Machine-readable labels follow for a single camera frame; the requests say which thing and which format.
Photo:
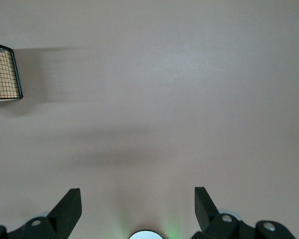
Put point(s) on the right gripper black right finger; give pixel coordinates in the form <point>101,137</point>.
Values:
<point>205,211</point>

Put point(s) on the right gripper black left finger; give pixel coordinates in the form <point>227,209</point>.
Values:
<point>64,214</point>

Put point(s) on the large table cover sheet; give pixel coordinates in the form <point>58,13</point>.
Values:
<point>164,99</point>

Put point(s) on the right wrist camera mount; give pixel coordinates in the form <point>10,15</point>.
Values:
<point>145,235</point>

